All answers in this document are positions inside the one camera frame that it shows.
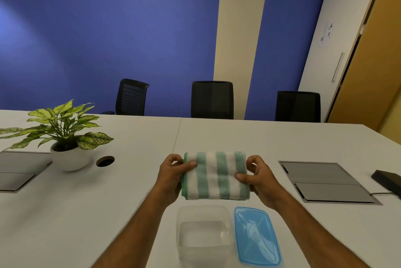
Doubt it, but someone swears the person's right hand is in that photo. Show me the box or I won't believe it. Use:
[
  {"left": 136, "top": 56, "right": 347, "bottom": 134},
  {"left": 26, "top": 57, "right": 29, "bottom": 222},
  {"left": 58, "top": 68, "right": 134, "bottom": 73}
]
[{"left": 235, "top": 155, "right": 284, "bottom": 211}]

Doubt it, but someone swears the blue plastic lid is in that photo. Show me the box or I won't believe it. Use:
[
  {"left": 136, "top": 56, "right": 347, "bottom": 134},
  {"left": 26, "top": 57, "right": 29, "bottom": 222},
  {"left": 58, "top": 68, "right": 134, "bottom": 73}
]
[{"left": 234, "top": 207, "right": 282, "bottom": 266}]

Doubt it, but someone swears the white cabinet door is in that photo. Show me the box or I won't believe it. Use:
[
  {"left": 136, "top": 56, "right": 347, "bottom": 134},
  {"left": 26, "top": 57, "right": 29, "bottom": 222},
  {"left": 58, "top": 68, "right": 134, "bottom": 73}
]
[{"left": 297, "top": 0, "right": 389, "bottom": 123}]

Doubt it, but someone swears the white paper label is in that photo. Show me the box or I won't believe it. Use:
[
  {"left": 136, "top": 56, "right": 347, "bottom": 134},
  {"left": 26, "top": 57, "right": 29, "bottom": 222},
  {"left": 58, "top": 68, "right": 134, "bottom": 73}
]
[{"left": 319, "top": 22, "right": 335, "bottom": 48}]

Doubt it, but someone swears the person's right forearm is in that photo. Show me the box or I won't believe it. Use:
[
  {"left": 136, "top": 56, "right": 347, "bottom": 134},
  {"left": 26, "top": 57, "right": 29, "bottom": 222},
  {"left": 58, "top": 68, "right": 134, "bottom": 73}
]
[{"left": 266, "top": 192, "right": 372, "bottom": 268}]

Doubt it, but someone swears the yellow wooden door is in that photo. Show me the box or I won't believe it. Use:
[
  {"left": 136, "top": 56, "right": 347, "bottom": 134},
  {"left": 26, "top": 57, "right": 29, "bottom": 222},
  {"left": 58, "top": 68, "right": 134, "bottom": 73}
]
[{"left": 325, "top": 0, "right": 401, "bottom": 133}]

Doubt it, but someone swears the person's left forearm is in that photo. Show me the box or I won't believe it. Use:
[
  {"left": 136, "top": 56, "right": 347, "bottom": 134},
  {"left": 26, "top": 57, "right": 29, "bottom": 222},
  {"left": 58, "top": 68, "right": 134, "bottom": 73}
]
[{"left": 94, "top": 192, "right": 173, "bottom": 268}]

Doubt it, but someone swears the black device with cable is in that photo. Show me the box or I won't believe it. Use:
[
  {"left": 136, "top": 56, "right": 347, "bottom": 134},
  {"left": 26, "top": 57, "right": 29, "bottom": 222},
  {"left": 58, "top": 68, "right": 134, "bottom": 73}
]
[{"left": 371, "top": 169, "right": 401, "bottom": 199}]

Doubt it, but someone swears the metal door handle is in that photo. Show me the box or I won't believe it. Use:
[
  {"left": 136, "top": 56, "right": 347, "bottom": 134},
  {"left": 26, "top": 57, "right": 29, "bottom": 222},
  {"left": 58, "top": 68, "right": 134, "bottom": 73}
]
[{"left": 331, "top": 52, "right": 345, "bottom": 83}]

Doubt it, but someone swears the grey table cable hatch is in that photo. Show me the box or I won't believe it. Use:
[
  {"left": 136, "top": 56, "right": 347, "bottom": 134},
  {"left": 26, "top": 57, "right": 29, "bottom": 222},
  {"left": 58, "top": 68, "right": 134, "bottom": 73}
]
[
  {"left": 278, "top": 160, "right": 383, "bottom": 206},
  {"left": 0, "top": 151, "right": 53, "bottom": 194}
]

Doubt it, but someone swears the green white striped towel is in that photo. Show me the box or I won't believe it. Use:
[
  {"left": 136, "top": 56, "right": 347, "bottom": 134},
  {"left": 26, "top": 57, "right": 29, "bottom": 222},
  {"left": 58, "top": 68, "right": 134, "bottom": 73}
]
[{"left": 181, "top": 151, "right": 251, "bottom": 201}]

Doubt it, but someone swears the black mesh office chair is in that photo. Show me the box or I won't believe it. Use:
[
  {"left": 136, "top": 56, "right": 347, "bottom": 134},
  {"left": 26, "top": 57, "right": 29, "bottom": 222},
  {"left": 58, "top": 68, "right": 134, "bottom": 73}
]
[{"left": 115, "top": 78, "right": 150, "bottom": 116}]

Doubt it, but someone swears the person's left hand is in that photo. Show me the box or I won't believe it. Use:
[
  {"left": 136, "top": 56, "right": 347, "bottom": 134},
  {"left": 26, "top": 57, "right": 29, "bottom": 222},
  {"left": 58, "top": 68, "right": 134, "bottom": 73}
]
[{"left": 155, "top": 154, "right": 198, "bottom": 207}]

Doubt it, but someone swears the green plant in white pot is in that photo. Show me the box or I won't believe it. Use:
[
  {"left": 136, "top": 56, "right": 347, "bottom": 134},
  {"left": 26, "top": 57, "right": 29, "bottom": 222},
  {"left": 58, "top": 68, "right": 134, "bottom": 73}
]
[{"left": 0, "top": 99, "right": 114, "bottom": 172}]

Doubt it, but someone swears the clear plastic container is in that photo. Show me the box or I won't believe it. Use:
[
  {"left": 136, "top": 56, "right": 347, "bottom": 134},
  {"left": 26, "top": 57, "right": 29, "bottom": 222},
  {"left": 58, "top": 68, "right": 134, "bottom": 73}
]
[{"left": 176, "top": 205, "right": 234, "bottom": 268}]

